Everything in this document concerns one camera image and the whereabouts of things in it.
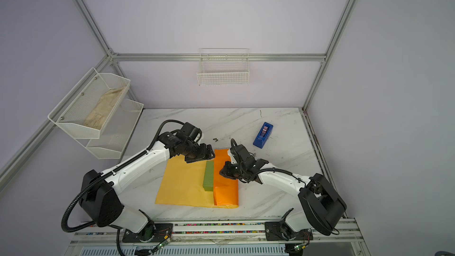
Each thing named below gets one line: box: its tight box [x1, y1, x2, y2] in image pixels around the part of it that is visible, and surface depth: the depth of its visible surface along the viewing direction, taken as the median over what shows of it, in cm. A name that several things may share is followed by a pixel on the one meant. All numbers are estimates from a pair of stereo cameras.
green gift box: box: [202, 160, 214, 192], surface depth 85 cm
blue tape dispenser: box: [252, 122, 274, 149], surface depth 103 cm
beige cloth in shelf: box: [83, 86, 126, 130], surface depth 81 cm
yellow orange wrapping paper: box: [154, 148, 239, 208], surface depth 84 cm
